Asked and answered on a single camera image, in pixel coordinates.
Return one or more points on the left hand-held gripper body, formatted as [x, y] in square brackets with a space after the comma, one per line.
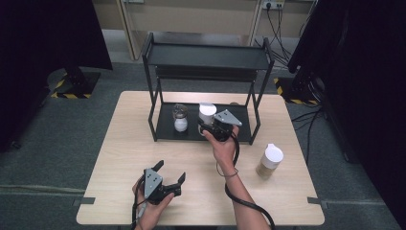
[152, 183]

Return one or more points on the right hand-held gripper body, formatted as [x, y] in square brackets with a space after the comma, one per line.
[227, 119]

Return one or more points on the white-lid jar with white contents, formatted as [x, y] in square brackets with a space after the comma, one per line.
[207, 111]

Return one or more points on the glass shaker with silver lid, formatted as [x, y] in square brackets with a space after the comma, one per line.
[180, 123]

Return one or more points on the white-lid jar with brown contents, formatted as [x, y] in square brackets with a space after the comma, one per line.
[270, 159]

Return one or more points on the black metal two-tier rack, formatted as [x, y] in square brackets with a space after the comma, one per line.
[204, 57]

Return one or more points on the person's left hand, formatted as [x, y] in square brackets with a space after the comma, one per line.
[151, 214]

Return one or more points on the person's right hand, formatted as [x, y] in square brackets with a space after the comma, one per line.
[225, 153]

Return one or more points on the thin wrist band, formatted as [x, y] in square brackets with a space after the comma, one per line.
[230, 175]

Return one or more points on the stand base with striped tape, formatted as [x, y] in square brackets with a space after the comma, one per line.
[75, 84]
[295, 92]

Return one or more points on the dark curtain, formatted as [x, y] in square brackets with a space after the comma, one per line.
[364, 80]
[41, 48]

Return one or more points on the white wall power socket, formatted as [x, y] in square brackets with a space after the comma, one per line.
[273, 4]

